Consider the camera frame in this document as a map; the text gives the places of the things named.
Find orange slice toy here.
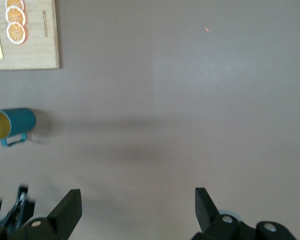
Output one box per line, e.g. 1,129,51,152
6,22,29,46

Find bamboo cutting board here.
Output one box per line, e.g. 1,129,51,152
0,0,61,72

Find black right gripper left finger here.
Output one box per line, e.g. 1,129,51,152
0,188,83,240

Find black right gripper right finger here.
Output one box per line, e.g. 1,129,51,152
191,187,298,240

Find teal cup with yellow inside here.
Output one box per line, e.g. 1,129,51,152
0,107,37,148

